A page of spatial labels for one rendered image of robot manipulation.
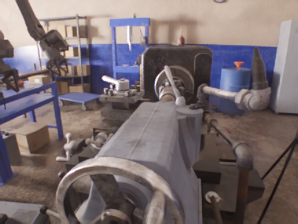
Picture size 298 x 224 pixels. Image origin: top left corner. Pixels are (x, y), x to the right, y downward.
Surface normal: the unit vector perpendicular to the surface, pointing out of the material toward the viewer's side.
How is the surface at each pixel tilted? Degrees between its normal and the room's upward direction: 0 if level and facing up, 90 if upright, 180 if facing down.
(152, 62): 90
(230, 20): 90
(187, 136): 79
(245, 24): 90
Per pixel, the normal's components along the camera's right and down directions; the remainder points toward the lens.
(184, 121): 0.54, 0.08
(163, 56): -0.20, 0.32
